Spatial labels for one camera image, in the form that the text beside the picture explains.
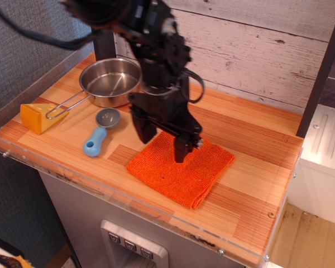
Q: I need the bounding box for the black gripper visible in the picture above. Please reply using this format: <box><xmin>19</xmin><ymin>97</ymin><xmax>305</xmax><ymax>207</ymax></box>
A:
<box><xmin>128</xmin><ymin>80</ymin><xmax>203</xmax><ymax>163</ymax></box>

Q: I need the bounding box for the orange knitted cloth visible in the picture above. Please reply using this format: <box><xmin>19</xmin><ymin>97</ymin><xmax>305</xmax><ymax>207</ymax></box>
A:
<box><xmin>126</xmin><ymin>132</ymin><xmax>235</xmax><ymax>209</ymax></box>

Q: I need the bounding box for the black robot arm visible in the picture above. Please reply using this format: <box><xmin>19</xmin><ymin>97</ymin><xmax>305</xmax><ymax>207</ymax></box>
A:
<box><xmin>63</xmin><ymin>1</ymin><xmax>202</xmax><ymax>163</ymax></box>

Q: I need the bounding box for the yellow black object corner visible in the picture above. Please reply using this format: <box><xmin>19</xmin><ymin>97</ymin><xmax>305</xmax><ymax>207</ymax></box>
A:
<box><xmin>0</xmin><ymin>255</ymin><xmax>32</xmax><ymax>268</ymax></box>

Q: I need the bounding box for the stainless steel pot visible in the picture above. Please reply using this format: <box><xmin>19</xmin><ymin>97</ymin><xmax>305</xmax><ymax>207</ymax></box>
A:
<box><xmin>45</xmin><ymin>58</ymin><xmax>142</xmax><ymax>120</ymax></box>

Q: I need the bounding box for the silver dispenser button panel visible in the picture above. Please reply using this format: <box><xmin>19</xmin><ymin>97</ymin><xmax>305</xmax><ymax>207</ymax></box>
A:
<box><xmin>100</xmin><ymin>219</ymin><xmax>169</xmax><ymax>267</ymax></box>

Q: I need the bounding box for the yellow cheese wedge toy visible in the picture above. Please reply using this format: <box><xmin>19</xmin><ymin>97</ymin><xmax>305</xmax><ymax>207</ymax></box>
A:
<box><xmin>20</xmin><ymin>103</ymin><xmax>69</xmax><ymax>135</ymax></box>

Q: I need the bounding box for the white toy appliance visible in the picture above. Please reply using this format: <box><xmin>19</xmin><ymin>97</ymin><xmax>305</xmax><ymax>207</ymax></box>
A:
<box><xmin>287</xmin><ymin>105</ymin><xmax>335</xmax><ymax>223</ymax></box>

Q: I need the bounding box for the clear acrylic table guard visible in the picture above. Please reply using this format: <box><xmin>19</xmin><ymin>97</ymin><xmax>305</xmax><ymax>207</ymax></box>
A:
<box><xmin>0</xmin><ymin>41</ymin><xmax>294</xmax><ymax>266</ymax></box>

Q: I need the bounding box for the blue handled grey scoop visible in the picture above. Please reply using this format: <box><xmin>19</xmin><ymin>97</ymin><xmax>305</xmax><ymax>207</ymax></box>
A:
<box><xmin>83</xmin><ymin>108</ymin><xmax>121</xmax><ymax>157</ymax></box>

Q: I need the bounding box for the dark left frame post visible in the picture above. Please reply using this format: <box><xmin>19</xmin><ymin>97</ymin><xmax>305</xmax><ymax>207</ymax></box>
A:
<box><xmin>93</xmin><ymin>32</ymin><xmax>117</xmax><ymax>61</ymax></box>

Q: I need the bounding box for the dark frame post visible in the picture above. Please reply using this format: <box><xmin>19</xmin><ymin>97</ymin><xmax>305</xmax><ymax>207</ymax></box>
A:
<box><xmin>296</xmin><ymin>26</ymin><xmax>335</xmax><ymax>138</ymax></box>
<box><xmin>93</xmin><ymin>32</ymin><xmax>117</xmax><ymax>61</ymax></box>

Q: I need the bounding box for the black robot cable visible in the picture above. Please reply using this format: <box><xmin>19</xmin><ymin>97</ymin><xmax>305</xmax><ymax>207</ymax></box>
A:
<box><xmin>0</xmin><ymin>0</ymin><xmax>101</xmax><ymax>51</ymax></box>

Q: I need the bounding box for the dark right frame post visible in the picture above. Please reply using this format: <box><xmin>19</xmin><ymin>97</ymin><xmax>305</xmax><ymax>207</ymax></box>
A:
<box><xmin>296</xmin><ymin>26</ymin><xmax>335</xmax><ymax>138</ymax></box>

